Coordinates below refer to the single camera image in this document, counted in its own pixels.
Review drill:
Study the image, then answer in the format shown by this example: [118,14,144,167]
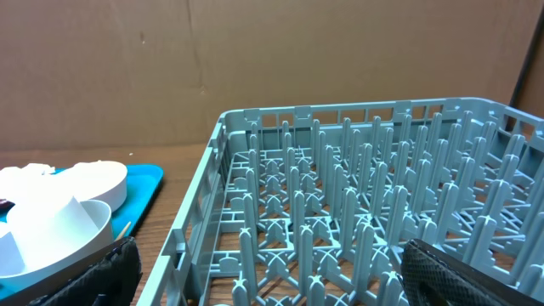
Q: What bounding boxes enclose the white napkin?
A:
[1,163,56,185]

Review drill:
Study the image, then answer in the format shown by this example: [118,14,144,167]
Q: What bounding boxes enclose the white paper cup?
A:
[7,195,99,270]

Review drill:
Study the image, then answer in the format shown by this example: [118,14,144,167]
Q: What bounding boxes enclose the wooden chopstick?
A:
[115,221,132,241]

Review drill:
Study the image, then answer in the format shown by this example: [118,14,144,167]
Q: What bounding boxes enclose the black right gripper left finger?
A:
[29,236,142,306]

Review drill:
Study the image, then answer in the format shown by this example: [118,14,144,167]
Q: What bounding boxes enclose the grey dish rack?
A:
[139,97,543,305]

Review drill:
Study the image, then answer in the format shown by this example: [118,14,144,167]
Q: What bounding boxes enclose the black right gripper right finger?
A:
[400,239,543,306]

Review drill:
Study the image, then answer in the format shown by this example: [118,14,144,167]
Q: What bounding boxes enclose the grey green bowl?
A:
[1,197,114,292]

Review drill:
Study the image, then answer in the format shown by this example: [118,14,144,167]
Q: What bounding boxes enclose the teal plastic tray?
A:
[1,165,163,298]

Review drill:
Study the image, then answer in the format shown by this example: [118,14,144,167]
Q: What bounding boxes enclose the white round bowl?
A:
[54,161,128,212]

